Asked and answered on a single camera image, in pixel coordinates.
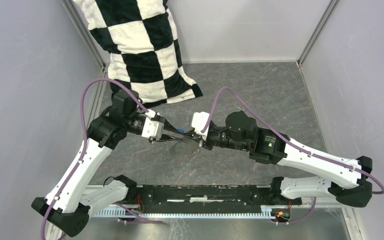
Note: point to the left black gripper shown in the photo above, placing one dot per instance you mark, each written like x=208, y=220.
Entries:
x=167, y=125

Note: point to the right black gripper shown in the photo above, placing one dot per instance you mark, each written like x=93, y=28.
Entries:
x=197, y=138

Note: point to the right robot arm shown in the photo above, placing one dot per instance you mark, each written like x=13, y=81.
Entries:
x=333, y=176

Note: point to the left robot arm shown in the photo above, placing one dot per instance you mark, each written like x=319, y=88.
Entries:
x=66, y=206

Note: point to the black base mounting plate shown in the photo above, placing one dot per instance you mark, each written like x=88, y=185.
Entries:
x=205, y=199

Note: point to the black white checkered blanket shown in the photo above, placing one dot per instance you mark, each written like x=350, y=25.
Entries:
x=141, y=38

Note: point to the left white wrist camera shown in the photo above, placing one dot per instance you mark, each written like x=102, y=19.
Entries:
x=153, y=126

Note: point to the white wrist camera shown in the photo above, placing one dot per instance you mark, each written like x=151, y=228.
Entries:
x=198, y=121
x=153, y=126

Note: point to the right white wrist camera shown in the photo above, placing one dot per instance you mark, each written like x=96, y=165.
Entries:
x=198, y=121

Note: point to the white slotted cable duct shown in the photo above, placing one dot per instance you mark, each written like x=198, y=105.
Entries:
x=119, y=212

